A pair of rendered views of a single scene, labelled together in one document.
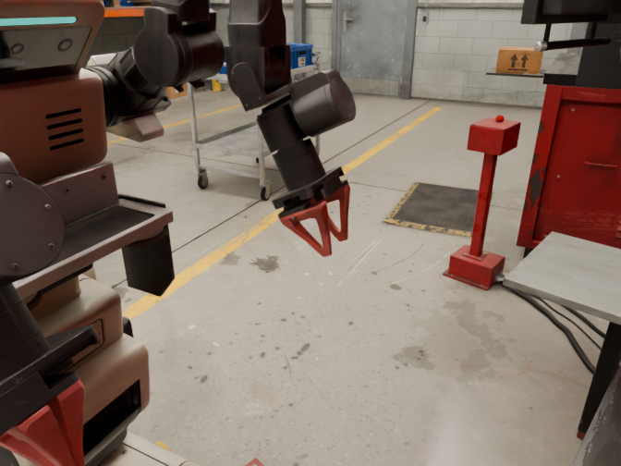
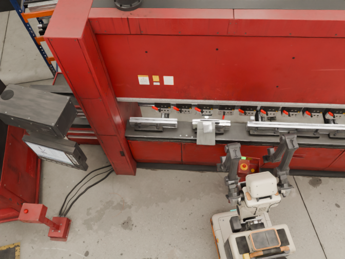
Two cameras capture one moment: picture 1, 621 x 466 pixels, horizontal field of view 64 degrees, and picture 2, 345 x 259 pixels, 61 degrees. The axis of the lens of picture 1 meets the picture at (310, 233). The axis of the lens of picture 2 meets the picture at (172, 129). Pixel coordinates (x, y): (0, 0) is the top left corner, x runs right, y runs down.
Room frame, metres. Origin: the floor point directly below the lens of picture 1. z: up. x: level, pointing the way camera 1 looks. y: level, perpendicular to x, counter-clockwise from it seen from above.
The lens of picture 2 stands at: (1.59, 0.65, 3.57)
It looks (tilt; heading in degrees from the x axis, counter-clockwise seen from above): 59 degrees down; 237
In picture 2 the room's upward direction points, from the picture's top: 4 degrees counter-clockwise
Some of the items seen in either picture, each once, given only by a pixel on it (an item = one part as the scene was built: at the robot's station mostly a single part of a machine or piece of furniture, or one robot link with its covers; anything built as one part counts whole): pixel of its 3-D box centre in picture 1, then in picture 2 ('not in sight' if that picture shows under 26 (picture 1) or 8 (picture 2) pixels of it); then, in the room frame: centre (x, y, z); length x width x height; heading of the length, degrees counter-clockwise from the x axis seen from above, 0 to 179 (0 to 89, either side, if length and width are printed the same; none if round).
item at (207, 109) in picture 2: not in sight; (205, 106); (0.43, -0.52, 1.26); 0.15 x 0.09 x 0.17; 139
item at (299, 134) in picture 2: not in sight; (304, 134); (-0.31, 0.20, 0.89); 0.30 x 0.05 x 0.03; 139
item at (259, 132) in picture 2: not in sight; (264, 132); (-0.01, -0.06, 0.89); 0.30 x 0.05 x 0.03; 139
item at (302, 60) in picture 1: (274, 56); not in sight; (4.10, 0.28, 0.92); 0.50 x 0.36 x 0.18; 63
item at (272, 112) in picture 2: not in sight; (269, 108); (-0.02, -0.12, 1.26); 0.15 x 0.09 x 0.17; 139
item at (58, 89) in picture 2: not in sight; (50, 99); (1.57, -1.15, 1.67); 0.40 x 0.24 x 0.07; 139
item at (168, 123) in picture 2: not in sight; (153, 122); (0.82, -0.86, 0.92); 0.50 x 0.06 x 0.10; 139
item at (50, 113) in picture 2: not in sight; (53, 133); (1.70, -0.94, 1.53); 0.51 x 0.25 x 0.85; 127
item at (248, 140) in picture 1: (259, 120); not in sight; (3.88, 0.40, 0.47); 0.90 x 0.66 x 0.95; 153
